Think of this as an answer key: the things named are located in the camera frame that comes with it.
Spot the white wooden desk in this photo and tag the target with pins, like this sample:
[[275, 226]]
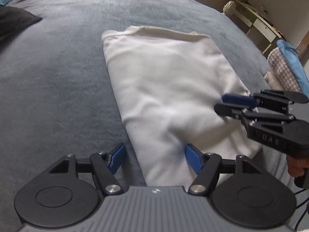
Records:
[[263, 34]]

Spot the grey fleece bed blanket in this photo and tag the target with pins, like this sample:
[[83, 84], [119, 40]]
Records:
[[58, 108]]

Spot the black folded garment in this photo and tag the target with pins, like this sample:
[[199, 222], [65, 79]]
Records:
[[14, 19]]

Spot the person right hand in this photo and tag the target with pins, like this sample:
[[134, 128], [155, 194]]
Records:
[[296, 166]]

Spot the cream bear hoodie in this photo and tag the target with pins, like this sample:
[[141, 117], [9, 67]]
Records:
[[166, 84]]

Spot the beige folded garment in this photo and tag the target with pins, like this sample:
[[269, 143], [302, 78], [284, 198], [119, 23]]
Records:
[[273, 81]]

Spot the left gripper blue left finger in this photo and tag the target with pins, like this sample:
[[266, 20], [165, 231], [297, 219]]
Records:
[[105, 166]]

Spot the white ribbed lamp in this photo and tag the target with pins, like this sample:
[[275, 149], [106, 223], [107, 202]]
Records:
[[229, 8]]

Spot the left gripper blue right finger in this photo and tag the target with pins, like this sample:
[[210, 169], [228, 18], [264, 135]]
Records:
[[206, 167]]

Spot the pink tweed folded garment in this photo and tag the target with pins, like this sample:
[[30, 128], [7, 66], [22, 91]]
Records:
[[282, 71]]

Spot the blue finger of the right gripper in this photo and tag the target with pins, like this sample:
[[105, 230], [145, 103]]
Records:
[[234, 111], [239, 100]]

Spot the blue folded garment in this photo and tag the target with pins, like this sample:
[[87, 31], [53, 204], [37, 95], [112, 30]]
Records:
[[289, 53]]

